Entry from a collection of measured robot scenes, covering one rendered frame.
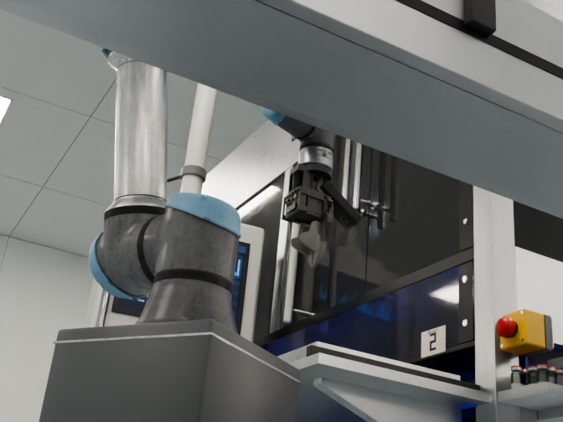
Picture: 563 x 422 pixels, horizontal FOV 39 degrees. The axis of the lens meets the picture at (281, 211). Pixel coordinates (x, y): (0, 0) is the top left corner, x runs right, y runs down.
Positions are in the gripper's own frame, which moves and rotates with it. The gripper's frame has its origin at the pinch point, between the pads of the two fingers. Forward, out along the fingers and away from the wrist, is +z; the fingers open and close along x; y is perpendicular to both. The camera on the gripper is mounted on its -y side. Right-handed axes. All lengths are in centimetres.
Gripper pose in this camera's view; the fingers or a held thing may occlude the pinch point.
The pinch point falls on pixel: (317, 262)
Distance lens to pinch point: 161.6
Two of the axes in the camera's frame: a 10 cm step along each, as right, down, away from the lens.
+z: -0.9, 9.0, -4.2
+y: -8.7, -2.7, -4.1
